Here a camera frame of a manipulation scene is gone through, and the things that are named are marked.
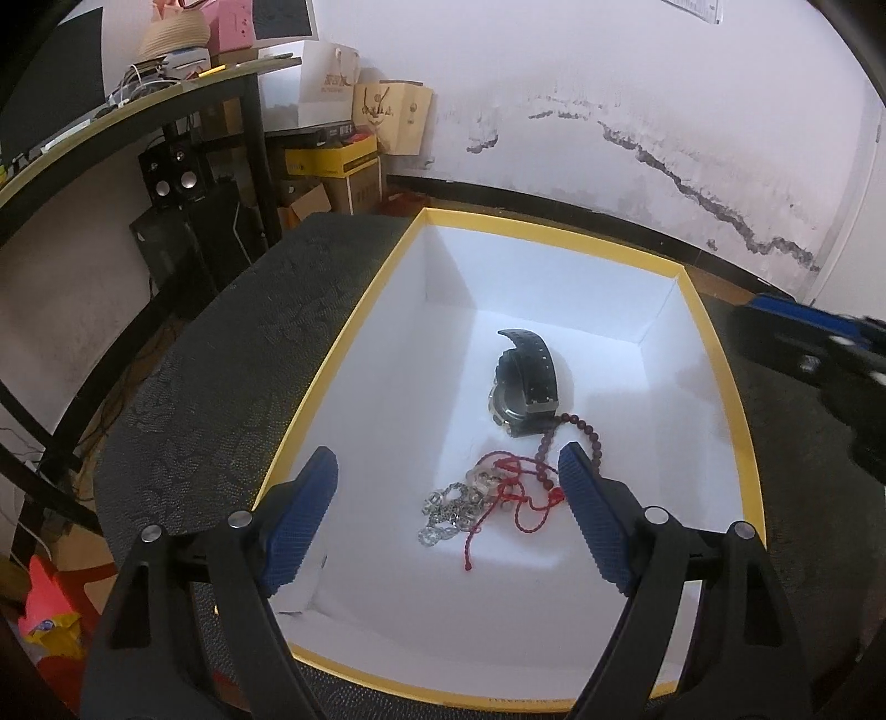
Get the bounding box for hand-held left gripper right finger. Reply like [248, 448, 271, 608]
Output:
[557, 441, 814, 720]

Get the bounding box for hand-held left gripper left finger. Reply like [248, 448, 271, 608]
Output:
[81, 445, 340, 720]

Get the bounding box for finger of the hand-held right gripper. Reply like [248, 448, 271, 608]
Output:
[754, 292, 870, 340]
[730, 308, 852, 389]

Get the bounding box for dark red bead bracelet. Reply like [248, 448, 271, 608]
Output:
[534, 412, 603, 510]

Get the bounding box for red cord necklace silver pendant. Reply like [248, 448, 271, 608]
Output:
[460, 450, 569, 573]

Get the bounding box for silver chain bracelet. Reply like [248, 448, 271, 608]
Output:
[415, 465, 501, 548]

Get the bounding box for black wristwatch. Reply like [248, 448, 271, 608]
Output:
[486, 327, 562, 439]

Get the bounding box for yellow box white inside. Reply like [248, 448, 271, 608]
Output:
[253, 206, 766, 711]

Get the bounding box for orange snack packet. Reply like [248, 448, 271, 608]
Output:
[17, 554, 88, 656]

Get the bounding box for black computer tower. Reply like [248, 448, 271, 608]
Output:
[130, 183, 261, 307]

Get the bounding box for open flap cardboard box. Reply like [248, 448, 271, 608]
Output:
[278, 181, 334, 234]

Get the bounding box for white paper sheet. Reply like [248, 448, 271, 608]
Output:
[661, 0, 725, 26]

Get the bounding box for brown cardboard box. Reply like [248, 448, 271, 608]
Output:
[325, 156, 388, 216]

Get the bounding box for yellow and black flat box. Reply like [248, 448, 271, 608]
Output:
[285, 135, 382, 183]

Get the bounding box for black desktop speaker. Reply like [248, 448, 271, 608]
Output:
[167, 135, 213, 206]
[138, 147, 182, 213]

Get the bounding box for tan paper bag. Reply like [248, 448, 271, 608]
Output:
[353, 79, 436, 157]

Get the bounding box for white paper bag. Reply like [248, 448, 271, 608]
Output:
[259, 40, 363, 134]

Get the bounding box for straw hat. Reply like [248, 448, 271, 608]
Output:
[138, 12, 213, 60]

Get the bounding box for pink box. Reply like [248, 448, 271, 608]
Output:
[204, 0, 256, 54]

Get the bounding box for cream framed monitor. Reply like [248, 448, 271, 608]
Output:
[252, 0, 320, 44]

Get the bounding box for dark flat panel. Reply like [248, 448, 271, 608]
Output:
[0, 0, 106, 162]

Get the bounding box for black frame glass desk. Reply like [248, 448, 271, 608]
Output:
[0, 54, 306, 563]

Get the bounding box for tangled white cables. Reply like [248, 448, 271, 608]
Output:
[104, 59, 182, 106]

